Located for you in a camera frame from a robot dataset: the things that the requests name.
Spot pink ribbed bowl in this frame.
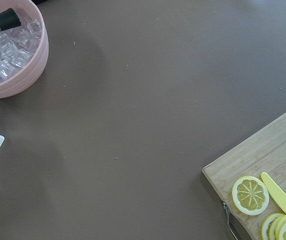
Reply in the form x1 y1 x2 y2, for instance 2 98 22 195
0 0 49 99

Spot single lemon slice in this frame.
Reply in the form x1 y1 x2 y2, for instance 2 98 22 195
231 176 269 216

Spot clear ice cubes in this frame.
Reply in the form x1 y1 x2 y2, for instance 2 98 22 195
0 10 42 84

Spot lemon slice in stack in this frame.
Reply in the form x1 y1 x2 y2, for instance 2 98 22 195
261 213 284 240

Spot steel muddler with black tip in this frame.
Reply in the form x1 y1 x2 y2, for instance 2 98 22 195
0 8 21 32

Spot yellow plastic knife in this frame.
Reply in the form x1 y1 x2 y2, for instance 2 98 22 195
260 172 286 213

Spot metal cutting board handle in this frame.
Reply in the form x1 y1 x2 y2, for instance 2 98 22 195
222 201 238 240

